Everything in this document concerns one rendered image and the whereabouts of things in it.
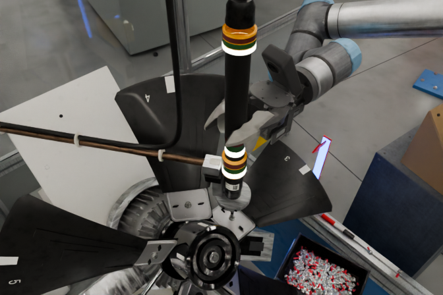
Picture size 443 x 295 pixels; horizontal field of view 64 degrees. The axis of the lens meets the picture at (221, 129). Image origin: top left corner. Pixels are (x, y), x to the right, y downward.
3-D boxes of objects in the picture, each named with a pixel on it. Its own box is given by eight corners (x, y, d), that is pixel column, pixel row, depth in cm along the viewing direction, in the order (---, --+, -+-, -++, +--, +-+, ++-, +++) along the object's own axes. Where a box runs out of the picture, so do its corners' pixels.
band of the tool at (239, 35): (219, 55, 45) (219, 35, 42) (226, 37, 48) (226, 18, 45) (252, 59, 44) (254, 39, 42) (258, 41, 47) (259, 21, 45)
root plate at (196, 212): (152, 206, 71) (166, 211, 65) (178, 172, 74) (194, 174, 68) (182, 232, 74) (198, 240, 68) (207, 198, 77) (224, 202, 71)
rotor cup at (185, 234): (140, 253, 71) (165, 272, 60) (183, 195, 77) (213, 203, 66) (188, 291, 76) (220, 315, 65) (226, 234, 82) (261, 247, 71)
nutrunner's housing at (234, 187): (221, 209, 70) (221, -23, 38) (225, 193, 73) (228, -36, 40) (240, 213, 70) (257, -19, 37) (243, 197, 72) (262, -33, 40)
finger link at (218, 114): (206, 149, 58) (252, 128, 61) (205, 123, 54) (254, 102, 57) (196, 137, 60) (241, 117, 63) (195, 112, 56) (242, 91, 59)
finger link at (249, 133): (240, 174, 54) (271, 139, 60) (242, 148, 50) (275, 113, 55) (224, 164, 56) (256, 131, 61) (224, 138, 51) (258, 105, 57)
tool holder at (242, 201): (201, 206, 68) (199, 175, 61) (209, 177, 73) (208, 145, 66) (247, 214, 67) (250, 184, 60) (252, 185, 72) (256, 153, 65)
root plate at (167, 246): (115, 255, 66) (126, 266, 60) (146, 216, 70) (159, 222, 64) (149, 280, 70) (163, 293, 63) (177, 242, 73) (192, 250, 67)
